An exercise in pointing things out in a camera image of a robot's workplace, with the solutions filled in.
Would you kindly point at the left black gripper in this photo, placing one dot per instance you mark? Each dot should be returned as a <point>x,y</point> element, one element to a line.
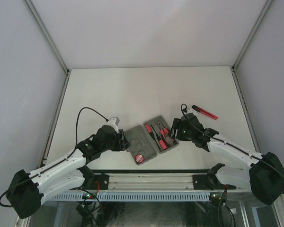
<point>122,144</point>

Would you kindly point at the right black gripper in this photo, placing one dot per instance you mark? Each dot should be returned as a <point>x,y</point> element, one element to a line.
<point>177,124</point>

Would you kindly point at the red black pliers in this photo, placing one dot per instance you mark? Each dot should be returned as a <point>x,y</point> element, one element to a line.
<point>165,134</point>

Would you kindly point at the red-handled screwdriver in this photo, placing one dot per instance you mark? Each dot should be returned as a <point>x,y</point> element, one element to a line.
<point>149,130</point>
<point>161,142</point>

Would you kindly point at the grey plastic tool case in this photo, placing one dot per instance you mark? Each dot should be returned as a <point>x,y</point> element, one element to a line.
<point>142,143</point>

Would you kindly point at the black electrical tape roll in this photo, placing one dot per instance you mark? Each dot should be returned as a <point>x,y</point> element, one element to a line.
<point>139,159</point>

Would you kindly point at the red black utility knife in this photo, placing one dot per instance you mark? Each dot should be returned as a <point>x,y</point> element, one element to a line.
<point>204,112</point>

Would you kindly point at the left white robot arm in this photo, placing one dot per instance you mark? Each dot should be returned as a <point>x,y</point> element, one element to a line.
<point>27,192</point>

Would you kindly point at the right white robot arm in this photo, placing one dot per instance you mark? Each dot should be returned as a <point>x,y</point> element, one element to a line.
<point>261,174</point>

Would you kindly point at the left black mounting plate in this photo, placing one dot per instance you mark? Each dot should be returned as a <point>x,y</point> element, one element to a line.
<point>96,182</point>

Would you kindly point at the black mounting plate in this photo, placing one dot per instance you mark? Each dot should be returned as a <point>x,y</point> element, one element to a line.
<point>96,182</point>
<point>209,182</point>

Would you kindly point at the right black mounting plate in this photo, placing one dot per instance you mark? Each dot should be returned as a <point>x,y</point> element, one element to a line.
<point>209,182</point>

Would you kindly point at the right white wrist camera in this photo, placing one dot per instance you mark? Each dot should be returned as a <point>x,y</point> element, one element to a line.
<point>190,110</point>

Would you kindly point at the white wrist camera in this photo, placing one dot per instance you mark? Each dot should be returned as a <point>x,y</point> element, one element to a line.
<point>190,110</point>
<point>113,122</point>

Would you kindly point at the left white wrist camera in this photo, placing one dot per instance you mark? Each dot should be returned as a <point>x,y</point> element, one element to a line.
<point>113,122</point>

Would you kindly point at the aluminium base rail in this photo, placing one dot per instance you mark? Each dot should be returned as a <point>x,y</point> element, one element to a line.
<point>124,182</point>

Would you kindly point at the blue slotted cable duct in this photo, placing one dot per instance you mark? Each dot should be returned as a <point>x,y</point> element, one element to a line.
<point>133,196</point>

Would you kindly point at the right aluminium frame post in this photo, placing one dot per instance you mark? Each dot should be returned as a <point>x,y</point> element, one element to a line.
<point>234,68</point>

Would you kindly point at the aluminium frame post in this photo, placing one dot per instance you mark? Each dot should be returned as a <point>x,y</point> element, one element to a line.
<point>234,68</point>
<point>53,48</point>

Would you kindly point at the left aluminium frame post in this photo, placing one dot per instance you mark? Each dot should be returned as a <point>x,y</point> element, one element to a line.
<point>53,48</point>

